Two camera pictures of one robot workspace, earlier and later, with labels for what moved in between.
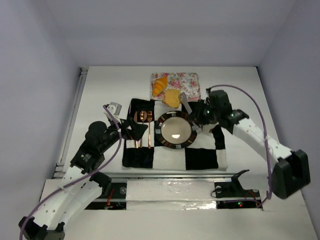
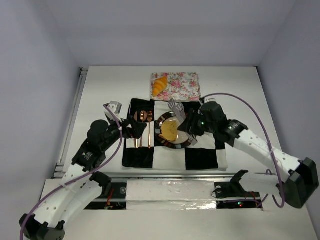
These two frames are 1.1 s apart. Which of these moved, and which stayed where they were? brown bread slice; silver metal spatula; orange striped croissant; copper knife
Moved: silver metal spatula; brown bread slice
Stayed: copper knife; orange striped croissant
